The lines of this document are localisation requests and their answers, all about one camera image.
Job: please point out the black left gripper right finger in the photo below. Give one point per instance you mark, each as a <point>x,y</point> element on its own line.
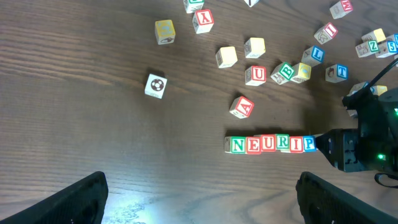
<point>321,202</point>

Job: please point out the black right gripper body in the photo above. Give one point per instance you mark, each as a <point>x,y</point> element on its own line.
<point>370,146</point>

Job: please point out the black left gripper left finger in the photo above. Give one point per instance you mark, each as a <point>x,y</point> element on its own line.
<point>82,202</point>

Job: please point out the blue P block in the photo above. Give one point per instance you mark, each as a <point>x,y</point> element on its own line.
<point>309,144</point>

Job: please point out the red i block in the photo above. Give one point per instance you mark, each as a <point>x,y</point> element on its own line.
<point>326,33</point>
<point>295,145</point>

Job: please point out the green R block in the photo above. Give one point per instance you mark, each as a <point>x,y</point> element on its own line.
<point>283,142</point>

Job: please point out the red u block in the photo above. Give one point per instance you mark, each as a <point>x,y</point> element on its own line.
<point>268,142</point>
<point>255,75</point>

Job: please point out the red E block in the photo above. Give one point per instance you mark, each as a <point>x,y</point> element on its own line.
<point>253,145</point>

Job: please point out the green N block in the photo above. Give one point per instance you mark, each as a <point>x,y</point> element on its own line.
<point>235,145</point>

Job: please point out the picture face wooden block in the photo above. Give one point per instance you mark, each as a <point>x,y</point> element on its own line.
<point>155,86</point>

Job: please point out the yellow K block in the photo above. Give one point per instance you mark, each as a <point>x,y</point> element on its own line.
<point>378,89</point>

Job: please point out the blue 2 block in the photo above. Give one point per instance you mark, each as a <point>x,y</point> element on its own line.
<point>357,87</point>

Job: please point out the blue T block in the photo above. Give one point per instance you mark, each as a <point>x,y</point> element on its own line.
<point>336,73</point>

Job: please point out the blue 5 block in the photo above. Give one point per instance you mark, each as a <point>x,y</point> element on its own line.
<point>386,49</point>

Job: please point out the green Z block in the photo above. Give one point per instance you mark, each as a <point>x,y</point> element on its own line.
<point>367,48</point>

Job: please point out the yellow block centre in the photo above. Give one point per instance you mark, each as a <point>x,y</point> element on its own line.
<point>302,73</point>

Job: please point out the blue L block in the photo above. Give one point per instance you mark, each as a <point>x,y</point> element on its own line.
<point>313,56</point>

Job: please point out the blue D block upper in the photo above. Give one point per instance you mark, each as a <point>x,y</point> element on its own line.
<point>392,37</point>

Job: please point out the yellow block upper right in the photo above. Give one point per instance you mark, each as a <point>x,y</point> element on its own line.
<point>377,35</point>

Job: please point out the green B block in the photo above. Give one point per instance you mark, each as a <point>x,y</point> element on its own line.
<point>282,73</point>

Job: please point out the red A block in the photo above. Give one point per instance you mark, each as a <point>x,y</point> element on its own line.
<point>241,107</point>

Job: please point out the red M block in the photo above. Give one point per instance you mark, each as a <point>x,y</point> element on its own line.
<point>341,8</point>

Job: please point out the yellow block upper middle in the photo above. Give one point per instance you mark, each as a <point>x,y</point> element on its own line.
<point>254,47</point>

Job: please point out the yellow block left middle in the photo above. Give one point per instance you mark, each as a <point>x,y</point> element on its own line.
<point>226,57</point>

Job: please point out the yellow block far left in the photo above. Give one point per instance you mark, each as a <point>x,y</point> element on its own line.
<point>164,32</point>

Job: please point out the red Y block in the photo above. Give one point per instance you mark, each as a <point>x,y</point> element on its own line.
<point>203,21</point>

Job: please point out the green F block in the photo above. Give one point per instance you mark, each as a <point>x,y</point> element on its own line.
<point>193,5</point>

